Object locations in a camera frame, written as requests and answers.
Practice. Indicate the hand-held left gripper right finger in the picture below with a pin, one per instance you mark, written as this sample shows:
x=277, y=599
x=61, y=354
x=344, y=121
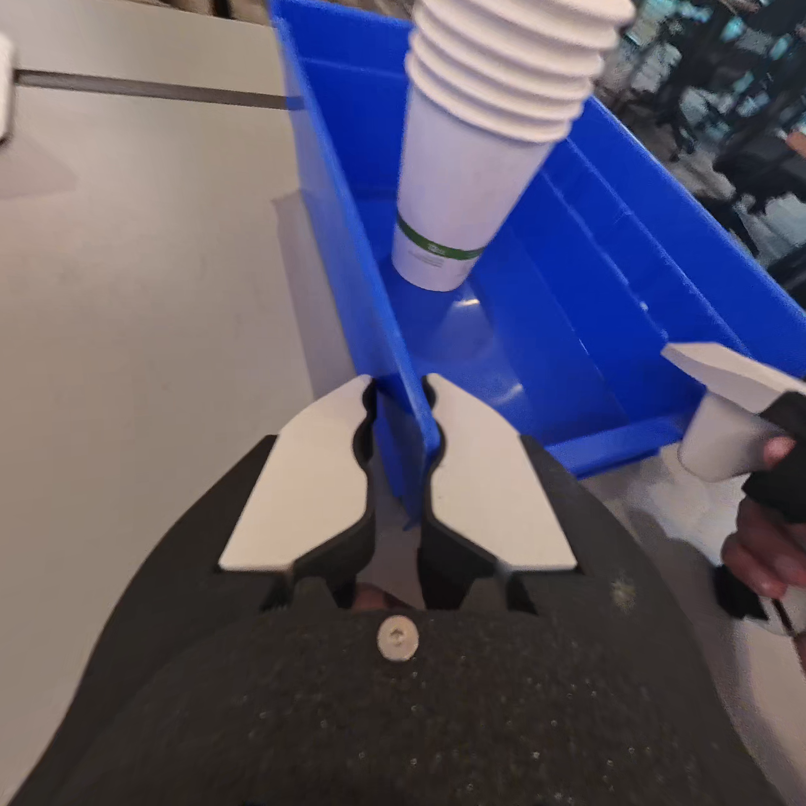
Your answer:
x=497, y=497

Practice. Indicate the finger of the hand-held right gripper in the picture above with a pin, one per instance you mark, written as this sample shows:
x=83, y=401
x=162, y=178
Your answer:
x=730, y=371

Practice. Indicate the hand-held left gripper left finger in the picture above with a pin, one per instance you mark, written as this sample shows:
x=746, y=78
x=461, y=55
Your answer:
x=296, y=497

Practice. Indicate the blue plastic bin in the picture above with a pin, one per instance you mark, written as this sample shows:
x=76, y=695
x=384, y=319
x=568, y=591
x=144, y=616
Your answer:
x=598, y=315

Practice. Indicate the set of white paper cups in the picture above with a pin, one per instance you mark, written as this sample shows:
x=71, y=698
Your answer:
x=466, y=170

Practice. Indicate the person's left hand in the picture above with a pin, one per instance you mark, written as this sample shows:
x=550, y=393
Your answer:
x=374, y=598

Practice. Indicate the person's right hand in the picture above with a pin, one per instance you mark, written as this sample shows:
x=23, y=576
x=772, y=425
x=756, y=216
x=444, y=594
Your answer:
x=768, y=554

